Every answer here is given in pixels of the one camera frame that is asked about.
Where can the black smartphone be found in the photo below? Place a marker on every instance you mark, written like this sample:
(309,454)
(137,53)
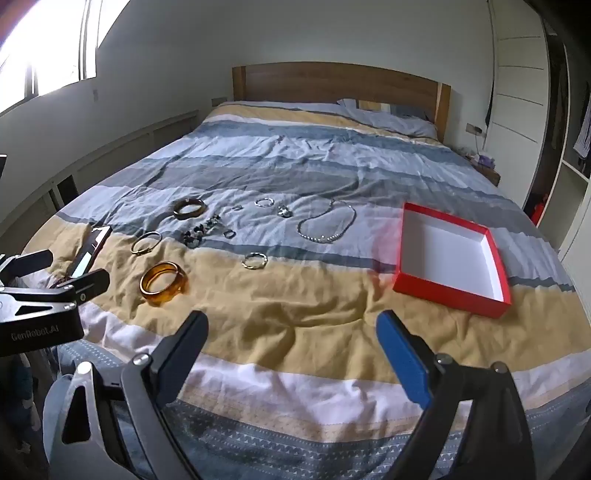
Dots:
(92,249)

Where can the brown wooden bangle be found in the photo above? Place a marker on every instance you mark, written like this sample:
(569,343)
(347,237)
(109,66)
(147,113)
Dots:
(181,212)

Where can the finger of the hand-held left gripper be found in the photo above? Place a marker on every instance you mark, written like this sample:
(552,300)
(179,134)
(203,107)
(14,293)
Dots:
(27,263)
(85,284)

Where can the purple tissue box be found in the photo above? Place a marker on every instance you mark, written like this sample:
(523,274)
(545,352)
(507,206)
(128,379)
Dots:
(487,161)

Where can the hanging clothes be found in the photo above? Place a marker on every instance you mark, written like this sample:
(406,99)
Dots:
(582,134)

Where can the white wardrobe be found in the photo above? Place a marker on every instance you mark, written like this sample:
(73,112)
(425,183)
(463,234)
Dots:
(517,92)

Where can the striped pillow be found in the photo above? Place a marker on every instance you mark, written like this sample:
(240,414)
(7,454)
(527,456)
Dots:
(392,121)

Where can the thin gold metal bangle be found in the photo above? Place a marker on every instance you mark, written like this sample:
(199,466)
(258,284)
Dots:
(138,248)

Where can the white low wall cabinet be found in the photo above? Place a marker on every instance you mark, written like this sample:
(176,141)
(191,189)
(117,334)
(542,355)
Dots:
(92,157)

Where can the wooden headboard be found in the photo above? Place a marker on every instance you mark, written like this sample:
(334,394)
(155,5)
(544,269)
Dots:
(323,81)

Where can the amber resin bangle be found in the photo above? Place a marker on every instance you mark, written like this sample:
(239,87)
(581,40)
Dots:
(157,295)

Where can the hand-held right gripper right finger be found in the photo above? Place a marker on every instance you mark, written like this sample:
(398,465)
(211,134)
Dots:
(400,355)

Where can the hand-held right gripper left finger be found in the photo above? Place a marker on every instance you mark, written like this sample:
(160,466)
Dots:
(190,339)

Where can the red jewelry box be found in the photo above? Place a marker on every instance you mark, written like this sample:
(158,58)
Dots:
(450,256)

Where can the bare wall socket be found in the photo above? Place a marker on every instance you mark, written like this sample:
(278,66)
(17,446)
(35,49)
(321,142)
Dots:
(219,101)

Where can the wooden nightstand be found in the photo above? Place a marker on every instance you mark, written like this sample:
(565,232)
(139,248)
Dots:
(491,176)

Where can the wall socket with plug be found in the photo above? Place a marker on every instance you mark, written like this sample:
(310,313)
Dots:
(475,129)

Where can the window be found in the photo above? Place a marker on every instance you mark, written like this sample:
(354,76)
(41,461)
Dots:
(46,50)

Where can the red bag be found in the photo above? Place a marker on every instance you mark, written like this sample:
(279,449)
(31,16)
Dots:
(539,210)

